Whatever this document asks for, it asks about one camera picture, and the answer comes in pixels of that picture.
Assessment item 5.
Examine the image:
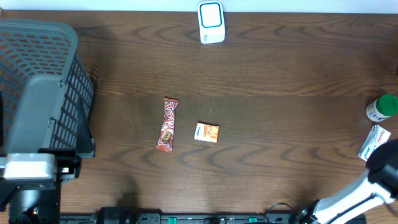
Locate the white blue medicine box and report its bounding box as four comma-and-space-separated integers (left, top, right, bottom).
358, 124, 391, 161

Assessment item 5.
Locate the white barcode scanner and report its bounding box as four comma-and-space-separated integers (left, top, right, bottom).
197, 1, 226, 44

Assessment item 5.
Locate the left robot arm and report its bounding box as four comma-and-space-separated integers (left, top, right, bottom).
1, 98, 95, 223

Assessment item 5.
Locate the black mounting rail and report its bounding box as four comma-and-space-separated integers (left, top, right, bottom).
59, 207, 292, 224

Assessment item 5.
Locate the small orange box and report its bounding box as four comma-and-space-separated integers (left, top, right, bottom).
194, 123, 220, 143

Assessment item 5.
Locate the green lid jar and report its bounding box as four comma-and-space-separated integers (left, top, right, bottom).
366, 94, 397, 122

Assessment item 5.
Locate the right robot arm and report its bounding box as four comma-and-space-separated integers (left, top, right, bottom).
290, 139, 397, 223

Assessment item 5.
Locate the red Top chocolate bar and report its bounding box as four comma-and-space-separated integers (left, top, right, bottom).
157, 97, 179, 153

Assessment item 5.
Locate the grey plastic mesh basket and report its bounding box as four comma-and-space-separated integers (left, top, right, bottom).
1, 19, 94, 154

